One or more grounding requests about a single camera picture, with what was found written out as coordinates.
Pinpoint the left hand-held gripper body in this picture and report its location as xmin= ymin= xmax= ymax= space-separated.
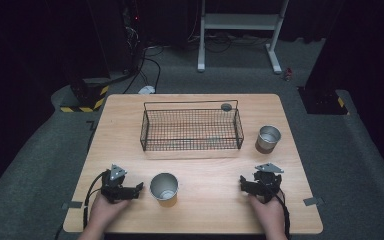
xmin=100 ymin=163 xmax=128 ymax=205

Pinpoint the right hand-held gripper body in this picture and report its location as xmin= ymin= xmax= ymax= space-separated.
xmin=252 ymin=162 xmax=285 ymax=203

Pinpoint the orange metal-lined cup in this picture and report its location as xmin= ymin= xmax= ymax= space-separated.
xmin=149 ymin=172 xmax=180 ymax=209

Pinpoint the brown metal-lined cup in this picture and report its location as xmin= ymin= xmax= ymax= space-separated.
xmin=254 ymin=124 xmax=283 ymax=155

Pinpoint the black wire basket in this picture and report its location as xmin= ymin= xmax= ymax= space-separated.
xmin=139 ymin=99 xmax=245 ymax=152

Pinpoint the person's left hand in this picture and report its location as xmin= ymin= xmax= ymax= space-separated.
xmin=87 ymin=191 xmax=132 ymax=234

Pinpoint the person's right hand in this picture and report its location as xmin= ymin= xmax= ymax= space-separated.
xmin=247 ymin=193 xmax=286 ymax=236

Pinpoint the grey tape strip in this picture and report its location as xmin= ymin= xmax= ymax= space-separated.
xmin=302 ymin=196 xmax=326 ymax=207
xmin=61 ymin=200 xmax=84 ymax=211

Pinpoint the black yellow-striped stand base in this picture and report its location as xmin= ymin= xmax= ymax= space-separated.
xmin=59 ymin=77 xmax=110 ymax=114

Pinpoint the white power adapter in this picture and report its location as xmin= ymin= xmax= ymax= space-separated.
xmin=137 ymin=85 xmax=157 ymax=95

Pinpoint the black base with yellow mark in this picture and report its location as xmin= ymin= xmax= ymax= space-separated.
xmin=297 ymin=85 xmax=351 ymax=116

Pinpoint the white metal stand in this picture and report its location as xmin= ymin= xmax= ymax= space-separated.
xmin=196 ymin=0 xmax=291 ymax=75

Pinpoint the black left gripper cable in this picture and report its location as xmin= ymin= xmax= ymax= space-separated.
xmin=82 ymin=169 xmax=111 ymax=230

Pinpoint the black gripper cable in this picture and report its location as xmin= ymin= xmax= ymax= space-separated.
xmin=82 ymin=169 xmax=111 ymax=230
xmin=274 ymin=189 xmax=292 ymax=240

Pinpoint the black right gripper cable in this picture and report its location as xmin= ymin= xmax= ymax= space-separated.
xmin=274 ymin=189 xmax=292 ymax=240

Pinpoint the black floor cable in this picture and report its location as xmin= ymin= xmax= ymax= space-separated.
xmin=122 ymin=45 xmax=165 ymax=95

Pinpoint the tangle of cables under stand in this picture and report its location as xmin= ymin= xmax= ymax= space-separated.
xmin=186 ymin=30 xmax=272 ymax=54

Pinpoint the dark equipment rack with wires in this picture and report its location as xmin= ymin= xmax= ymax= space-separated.
xmin=119 ymin=0 xmax=148 ymax=75

